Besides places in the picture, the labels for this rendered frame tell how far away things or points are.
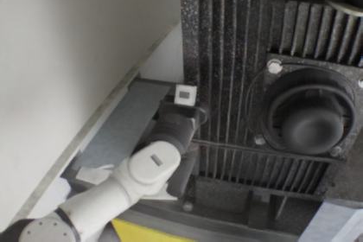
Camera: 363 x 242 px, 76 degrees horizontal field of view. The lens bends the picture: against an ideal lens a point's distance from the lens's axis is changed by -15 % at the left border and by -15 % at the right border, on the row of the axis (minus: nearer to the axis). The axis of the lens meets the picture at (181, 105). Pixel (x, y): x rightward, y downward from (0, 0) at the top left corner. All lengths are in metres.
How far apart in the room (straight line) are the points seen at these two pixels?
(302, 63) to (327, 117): 0.13
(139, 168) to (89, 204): 0.11
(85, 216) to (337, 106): 0.56
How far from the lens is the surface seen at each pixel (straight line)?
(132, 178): 0.47
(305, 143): 0.68
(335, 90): 0.63
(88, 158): 1.43
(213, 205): 1.14
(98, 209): 0.45
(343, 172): 1.11
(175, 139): 0.55
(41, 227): 0.41
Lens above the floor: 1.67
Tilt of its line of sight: 38 degrees down
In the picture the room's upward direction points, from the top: 3 degrees counter-clockwise
